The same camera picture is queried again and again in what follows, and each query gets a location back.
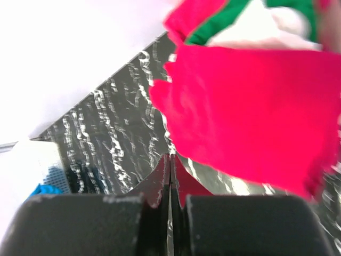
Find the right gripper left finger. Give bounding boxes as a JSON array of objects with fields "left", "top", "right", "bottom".
[{"left": 127, "top": 154, "right": 170, "bottom": 255}]

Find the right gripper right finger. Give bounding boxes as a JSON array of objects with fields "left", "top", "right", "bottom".
[{"left": 170, "top": 154, "right": 212, "bottom": 255}]

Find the red t-shirt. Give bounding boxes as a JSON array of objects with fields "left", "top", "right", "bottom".
[{"left": 150, "top": 45, "right": 340, "bottom": 199}]

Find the stack of folded shirts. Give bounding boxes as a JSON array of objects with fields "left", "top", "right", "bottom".
[{"left": 164, "top": 1, "right": 340, "bottom": 52}]

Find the black marble pattern mat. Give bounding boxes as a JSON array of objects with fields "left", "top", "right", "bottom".
[{"left": 39, "top": 30, "right": 341, "bottom": 241}]

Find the blue crumpled t-shirt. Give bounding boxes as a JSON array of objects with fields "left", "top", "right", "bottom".
[{"left": 28, "top": 184, "right": 63, "bottom": 198}]

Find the white plastic basket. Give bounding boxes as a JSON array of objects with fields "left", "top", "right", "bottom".
[{"left": 11, "top": 139, "right": 71, "bottom": 197}]

